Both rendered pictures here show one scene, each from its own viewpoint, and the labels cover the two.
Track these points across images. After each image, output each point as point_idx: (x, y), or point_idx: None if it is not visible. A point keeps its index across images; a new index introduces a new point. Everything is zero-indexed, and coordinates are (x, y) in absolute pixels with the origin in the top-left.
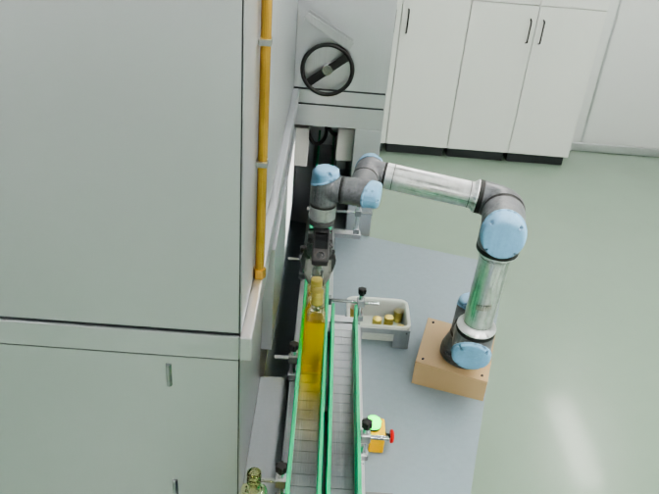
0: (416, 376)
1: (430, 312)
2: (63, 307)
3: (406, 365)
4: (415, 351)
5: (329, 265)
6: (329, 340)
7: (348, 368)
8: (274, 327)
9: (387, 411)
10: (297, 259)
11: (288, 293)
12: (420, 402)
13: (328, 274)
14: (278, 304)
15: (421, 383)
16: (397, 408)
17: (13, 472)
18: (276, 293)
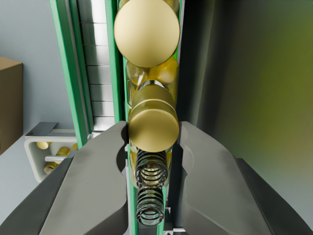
0: (10, 63)
1: (26, 177)
2: None
3: (35, 94)
4: (29, 118)
5: (71, 197)
6: (121, 78)
7: (87, 24)
8: (237, 50)
9: (43, 2)
10: (175, 229)
11: (174, 188)
12: (3, 24)
13: (96, 143)
14: (186, 174)
15: (7, 59)
16: (30, 10)
17: None
18: (281, 93)
